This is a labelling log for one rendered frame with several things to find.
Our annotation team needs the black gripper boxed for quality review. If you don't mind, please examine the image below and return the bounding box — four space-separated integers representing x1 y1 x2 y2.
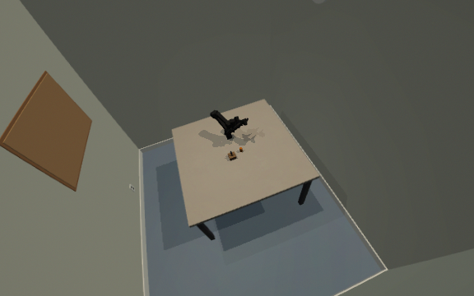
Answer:
236 118 249 128

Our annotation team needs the brown wooden block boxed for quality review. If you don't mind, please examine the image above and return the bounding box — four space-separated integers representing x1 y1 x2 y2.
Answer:
228 151 236 160

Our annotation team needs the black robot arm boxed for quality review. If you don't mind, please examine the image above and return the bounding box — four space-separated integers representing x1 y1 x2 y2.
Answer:
210 110 240 140

